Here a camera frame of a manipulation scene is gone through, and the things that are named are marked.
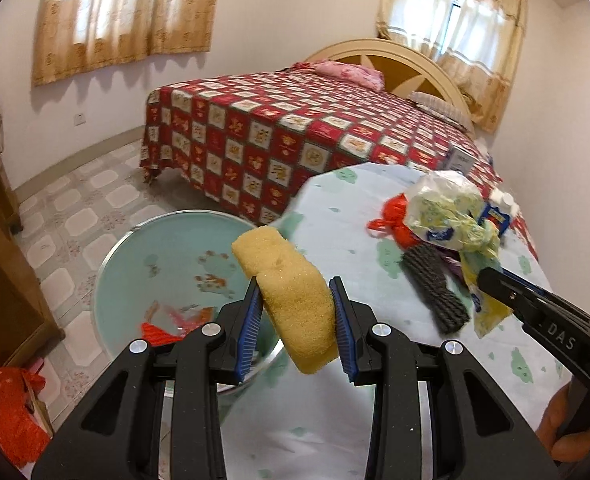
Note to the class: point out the teal plastic bin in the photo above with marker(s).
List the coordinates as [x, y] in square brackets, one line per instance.
[140, 260]

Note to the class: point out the red foam net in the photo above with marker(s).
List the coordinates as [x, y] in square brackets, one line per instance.
[160, 334]

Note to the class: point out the round table with green-print cloth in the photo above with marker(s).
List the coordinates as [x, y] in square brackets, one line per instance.
[335, 250]

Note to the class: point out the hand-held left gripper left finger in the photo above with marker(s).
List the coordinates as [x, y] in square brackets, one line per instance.
[247, 340]

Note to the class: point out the cream wooden bed headboard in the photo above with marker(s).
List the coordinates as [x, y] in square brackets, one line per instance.
[400, 60]

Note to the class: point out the pink transparent plastic bag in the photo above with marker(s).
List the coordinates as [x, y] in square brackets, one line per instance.
[187, 316]

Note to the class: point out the large red plastic bag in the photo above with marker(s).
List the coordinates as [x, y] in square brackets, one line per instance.
[10, 415]

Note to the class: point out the beige patterned window curtain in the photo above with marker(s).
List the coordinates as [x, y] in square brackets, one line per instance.
[125, 20]
[450, 20]

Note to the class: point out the yellow sponge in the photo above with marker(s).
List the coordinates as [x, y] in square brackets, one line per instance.
[285, 290]

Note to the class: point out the striped pillow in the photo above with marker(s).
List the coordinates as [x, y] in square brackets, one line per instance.
[440, 105]

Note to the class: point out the wall socket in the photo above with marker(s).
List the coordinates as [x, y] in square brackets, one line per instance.
[78, 119]

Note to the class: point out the wooden cabinet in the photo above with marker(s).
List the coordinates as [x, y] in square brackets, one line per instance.
[0, 285]

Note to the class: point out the pink pillow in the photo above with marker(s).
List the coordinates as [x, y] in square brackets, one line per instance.
[345, 72]

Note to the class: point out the small red plastic bag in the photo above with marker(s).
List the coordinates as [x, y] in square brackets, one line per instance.
[400, 215]

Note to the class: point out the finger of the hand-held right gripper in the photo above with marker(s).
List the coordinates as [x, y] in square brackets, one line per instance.
[527, 285]
[500, 290]

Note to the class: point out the purple plastic bag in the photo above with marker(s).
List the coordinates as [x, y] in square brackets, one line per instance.
[452, 266]

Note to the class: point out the dark grey scrubbing cloth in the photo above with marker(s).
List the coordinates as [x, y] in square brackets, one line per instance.
[432, 285]

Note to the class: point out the bed with red checkered cover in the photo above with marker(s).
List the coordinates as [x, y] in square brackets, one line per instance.
[275, 135]

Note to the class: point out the blue milk carton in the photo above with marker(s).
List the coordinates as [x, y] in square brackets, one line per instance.
[500, 215]

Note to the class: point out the person's right hand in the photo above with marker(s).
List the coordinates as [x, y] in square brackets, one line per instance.
[555, 420]

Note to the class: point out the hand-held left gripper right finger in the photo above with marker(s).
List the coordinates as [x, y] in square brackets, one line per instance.
[347, 345]

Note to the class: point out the grey milk carton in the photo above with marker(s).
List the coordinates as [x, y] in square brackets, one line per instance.
[460, 159]

